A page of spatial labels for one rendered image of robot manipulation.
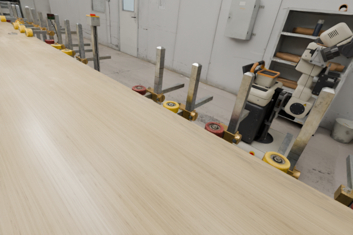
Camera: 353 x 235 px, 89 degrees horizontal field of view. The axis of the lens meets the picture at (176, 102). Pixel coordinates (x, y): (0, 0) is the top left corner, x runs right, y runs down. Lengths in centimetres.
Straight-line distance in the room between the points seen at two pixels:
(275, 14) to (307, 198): 306
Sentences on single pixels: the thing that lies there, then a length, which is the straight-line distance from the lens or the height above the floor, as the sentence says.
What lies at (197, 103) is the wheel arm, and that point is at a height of 85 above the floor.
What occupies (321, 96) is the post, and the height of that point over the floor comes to 113.
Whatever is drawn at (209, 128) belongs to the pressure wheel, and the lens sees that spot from 76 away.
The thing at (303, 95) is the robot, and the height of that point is 85.
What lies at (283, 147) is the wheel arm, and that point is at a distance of 99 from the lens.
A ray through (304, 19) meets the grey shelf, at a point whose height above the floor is 145.
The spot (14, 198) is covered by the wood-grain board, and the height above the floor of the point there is 90.
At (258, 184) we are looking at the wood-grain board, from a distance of 62.
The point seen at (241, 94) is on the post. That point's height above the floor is 105.
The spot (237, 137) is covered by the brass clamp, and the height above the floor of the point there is 85.
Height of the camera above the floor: 131
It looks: 27 degrees down
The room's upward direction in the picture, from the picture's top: 8 degrees clockwise
